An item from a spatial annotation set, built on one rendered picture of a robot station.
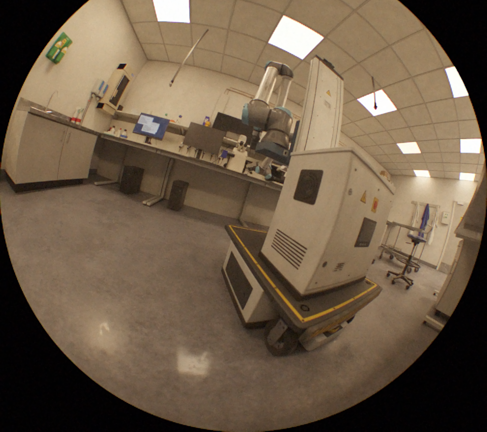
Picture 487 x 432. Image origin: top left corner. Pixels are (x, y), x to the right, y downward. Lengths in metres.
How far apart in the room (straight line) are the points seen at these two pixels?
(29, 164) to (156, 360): 1.78
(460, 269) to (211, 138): 3.38
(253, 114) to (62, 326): 1.42
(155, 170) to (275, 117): 2.28
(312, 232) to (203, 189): 2.32
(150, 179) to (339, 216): 2.76
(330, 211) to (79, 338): 0.95
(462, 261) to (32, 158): 3.96
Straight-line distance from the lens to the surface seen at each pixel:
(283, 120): 1.01
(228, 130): 2.66
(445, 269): 6.05
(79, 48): 2.79
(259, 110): 1.03
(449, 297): 2.14
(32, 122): 1.86
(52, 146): 2.03
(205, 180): 2.66
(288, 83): 1.44
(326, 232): 0.49
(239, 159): 1.91
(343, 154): 0.52
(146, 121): 2.59
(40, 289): 0.92
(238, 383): 0.68
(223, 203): 2.71
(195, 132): 2.25
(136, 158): 3.01
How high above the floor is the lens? 0.63
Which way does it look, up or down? 1 degrees down
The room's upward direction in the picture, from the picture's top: 17 degrees clockwise
